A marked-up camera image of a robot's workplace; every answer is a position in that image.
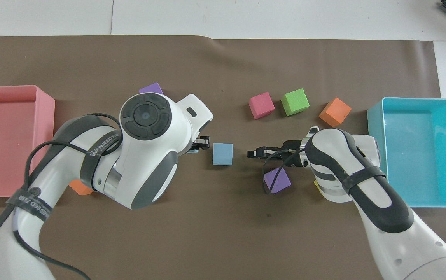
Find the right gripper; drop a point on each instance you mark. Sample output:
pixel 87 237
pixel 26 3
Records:
pixel 293 147

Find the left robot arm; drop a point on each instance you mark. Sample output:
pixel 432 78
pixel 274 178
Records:
pixel 149 155

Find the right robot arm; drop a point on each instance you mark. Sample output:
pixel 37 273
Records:
pixel 386 217

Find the purple foam block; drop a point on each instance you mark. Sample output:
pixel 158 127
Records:
pixel 279 182
pixel 151 88

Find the yellow foam block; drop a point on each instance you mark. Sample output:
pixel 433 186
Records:
pixel 316 186

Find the green foam block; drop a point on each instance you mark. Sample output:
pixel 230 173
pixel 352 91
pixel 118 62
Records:
pixel 295 102

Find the pink foam block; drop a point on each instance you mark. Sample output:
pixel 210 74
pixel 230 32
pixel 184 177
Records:
pixel 262 105

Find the orange foam block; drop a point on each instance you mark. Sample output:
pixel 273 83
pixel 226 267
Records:
pixel 335 112
pixel 81 189

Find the light blue foam block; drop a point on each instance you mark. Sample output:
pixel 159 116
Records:
pixel 222 154
pixel 193 151

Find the teal plastic bin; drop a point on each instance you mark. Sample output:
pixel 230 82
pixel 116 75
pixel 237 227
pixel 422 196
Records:
pixel 421 151

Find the pink plastic bin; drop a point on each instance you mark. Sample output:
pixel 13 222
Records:
pixel 11 140

